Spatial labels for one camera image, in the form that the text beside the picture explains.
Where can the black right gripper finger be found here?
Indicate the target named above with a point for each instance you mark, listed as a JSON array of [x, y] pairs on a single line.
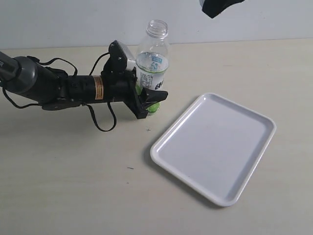
[[213, 8]]

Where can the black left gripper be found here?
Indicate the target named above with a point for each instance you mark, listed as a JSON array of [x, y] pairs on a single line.
[[114, 84]]

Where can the white bottle cap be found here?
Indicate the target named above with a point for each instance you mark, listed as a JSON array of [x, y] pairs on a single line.
[[200, 3]]

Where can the clear plastic drink bottle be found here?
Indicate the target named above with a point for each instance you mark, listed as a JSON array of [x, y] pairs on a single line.
[[152, 59]]

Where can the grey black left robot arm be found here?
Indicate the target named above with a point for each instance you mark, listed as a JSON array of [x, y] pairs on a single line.
[[53, 89]]

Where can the white rectangular plastic tray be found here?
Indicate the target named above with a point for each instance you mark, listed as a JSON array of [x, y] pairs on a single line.
[[214, 147]]

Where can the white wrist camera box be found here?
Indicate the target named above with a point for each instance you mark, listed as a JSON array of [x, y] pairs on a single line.
[[130, 59]]

